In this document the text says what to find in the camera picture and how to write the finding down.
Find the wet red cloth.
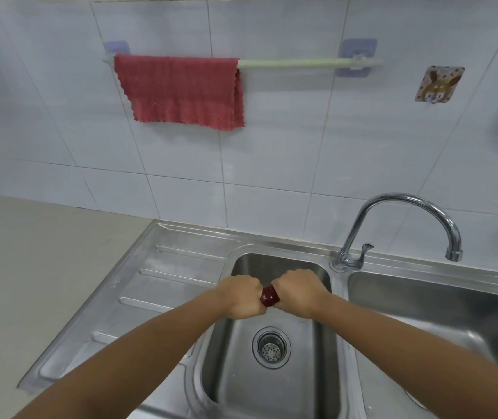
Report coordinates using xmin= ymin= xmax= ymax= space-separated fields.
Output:
xmin=260 ymin=284 xmax=281 ymax=308

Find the pale green towel bar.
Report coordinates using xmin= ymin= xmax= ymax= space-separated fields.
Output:
xmin=103 ymin=39 xmax=384 ymax=78

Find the person's left hand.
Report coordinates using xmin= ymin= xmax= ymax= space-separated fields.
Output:
xmin=217 ymin=275 xmax=267 ymax=321

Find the person's right forearm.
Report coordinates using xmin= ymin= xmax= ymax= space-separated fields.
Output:
xmin=310 ymin=293 xmax=498 ymax=419

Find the chrome gooseneck faucet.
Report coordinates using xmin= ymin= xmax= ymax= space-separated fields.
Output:
xmin=330 ymin=193 xmax=463 ymax=273

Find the round sink drain strainer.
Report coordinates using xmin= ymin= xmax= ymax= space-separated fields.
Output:
xmin=252 ymin=327 xmax=291 ymax=370

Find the stainless steel double sink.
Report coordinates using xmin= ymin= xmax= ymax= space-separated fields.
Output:
xmin=17 ymin=220 xmax=498 ymax=419

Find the person's right hand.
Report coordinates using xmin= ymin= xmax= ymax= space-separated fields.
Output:
xmin=271 ymin=269 xmax=331 ymax=318

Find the cartoon animal wall hook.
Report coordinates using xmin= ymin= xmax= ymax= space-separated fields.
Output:
xmin=415 ymin=65 xmax=465 ymax=105

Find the person's left forearm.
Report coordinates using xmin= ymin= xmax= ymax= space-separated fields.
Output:
xmin=11 ymin=289 xmax=232 ymax=419

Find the red dish towel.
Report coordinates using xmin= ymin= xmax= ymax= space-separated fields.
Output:
xmin=114 ymin=54 xmax=245 ymax=131

